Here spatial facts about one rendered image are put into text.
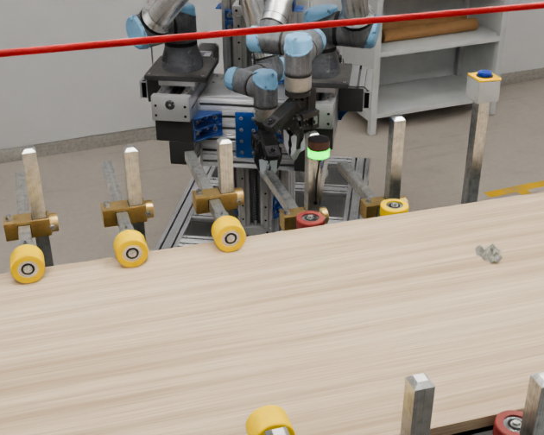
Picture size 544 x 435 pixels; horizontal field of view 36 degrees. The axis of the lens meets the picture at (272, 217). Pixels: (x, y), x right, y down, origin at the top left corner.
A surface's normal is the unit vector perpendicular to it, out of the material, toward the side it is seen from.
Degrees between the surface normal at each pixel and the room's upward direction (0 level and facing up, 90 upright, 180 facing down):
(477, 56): 90
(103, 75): 90
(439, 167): 0
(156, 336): 0
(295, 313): 0
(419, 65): 90
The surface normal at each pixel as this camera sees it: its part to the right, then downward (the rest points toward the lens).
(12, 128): 0.37, 0.44
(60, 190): 0.00, -0.88
